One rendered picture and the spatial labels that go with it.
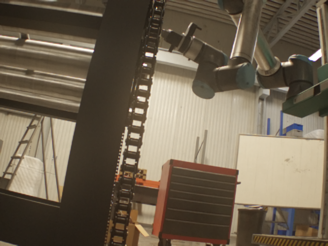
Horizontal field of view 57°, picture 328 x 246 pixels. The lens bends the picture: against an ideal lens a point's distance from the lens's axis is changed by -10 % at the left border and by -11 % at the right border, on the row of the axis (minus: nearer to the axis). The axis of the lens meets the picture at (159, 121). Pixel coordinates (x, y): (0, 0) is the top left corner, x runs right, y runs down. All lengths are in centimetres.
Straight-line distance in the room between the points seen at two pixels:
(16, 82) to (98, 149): 108
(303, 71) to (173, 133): 999
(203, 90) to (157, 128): 1044
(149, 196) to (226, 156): 626
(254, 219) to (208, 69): 360
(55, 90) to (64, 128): 1006
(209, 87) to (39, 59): 63
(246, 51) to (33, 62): 79
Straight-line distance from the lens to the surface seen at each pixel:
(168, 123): 1175
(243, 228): 469
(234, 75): 116
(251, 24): 136
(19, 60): 127
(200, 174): 330
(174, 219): 324
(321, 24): 218
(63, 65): 122
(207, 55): 129
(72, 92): 149
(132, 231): 331
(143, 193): 621
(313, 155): 583
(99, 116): 53
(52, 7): 98
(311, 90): 173
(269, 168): 568
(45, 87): 152
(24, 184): 927
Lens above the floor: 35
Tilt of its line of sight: 16 degrees up
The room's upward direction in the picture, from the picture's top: 9 degrees clockwise
